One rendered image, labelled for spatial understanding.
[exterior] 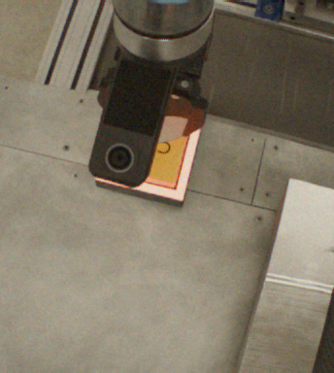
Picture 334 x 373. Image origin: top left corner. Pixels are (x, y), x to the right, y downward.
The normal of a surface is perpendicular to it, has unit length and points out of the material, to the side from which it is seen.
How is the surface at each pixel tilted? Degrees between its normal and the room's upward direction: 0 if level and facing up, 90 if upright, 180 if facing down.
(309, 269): 0
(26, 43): 0
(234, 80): 0
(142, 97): 30
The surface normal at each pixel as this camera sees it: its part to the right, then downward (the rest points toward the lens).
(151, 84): -0.11, 0.18
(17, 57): 0.04, -0.32
